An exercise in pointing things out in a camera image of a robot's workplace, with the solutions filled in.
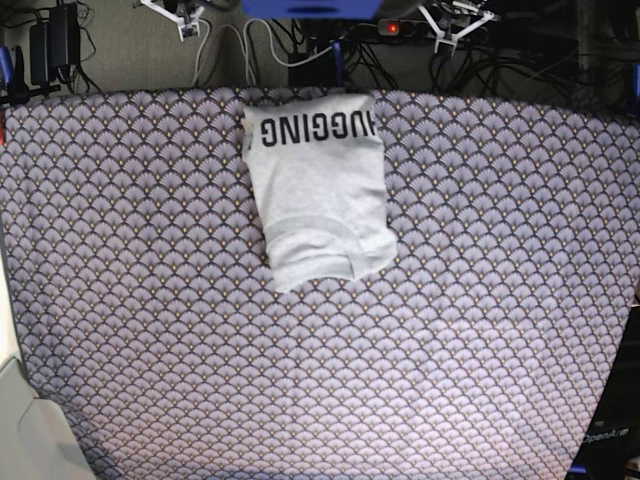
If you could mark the light grey T-shirt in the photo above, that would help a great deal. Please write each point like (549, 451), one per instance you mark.
(318, 180)

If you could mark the fan-patterned purple tablecloth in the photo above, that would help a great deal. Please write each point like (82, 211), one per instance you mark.
(145, 308)

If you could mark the black power adapter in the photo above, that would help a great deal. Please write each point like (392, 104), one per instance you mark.
(54, 45)

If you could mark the white plastic bin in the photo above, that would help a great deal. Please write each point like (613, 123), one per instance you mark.
(36, 439)

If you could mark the black OpenArm box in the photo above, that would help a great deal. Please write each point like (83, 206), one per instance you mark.
(610, 447)

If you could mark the black power strip red switch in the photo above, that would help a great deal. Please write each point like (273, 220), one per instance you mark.
(456, 29)

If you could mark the blue mount plate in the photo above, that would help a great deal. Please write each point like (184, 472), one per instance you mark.
(311, 9)

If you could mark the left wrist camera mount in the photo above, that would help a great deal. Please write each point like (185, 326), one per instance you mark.
(436, 11)

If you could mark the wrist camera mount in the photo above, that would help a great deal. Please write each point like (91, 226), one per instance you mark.
(436, 11)
(186, 15)

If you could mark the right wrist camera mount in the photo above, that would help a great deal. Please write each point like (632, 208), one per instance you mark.
(186, 15)

